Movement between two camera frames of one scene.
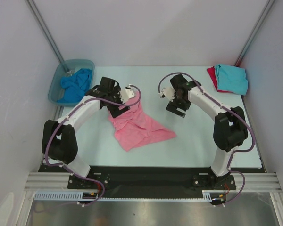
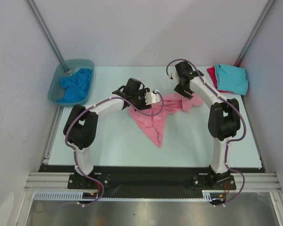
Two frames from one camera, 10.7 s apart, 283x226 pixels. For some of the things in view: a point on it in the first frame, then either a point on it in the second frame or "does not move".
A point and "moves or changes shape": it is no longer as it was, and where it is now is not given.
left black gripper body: (115, 95) → (139, 101)
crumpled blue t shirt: (76, 85) does not move
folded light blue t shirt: (231, 78) does not move
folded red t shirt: (212, 73) does not move
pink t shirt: (134, 127) moves or changes shape
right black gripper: (176, 108) → (183, 85)
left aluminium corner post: (32, 5) does not move
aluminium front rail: (49, 181) does not move
